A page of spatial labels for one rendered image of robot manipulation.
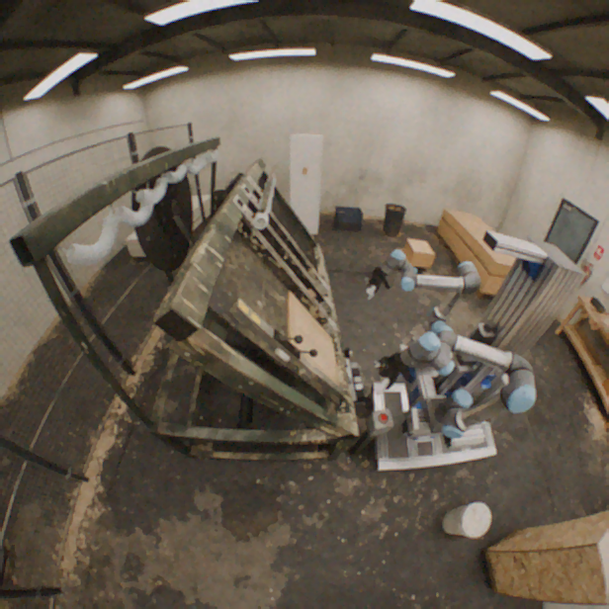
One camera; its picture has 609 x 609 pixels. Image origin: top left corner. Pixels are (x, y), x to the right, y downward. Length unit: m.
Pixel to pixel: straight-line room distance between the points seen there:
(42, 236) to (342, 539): 2.52
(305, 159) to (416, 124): 2.98
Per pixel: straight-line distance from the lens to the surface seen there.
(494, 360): 1.12
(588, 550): 2.13
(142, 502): 2.71
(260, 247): 1.35
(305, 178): 4.83
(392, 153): 6.32
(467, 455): 2.59
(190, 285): 0.68
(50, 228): 0.86
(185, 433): 1.72
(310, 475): 2.31
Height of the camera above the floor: 2.30
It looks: 43 degrees down
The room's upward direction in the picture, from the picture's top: 2 degrees clockwise
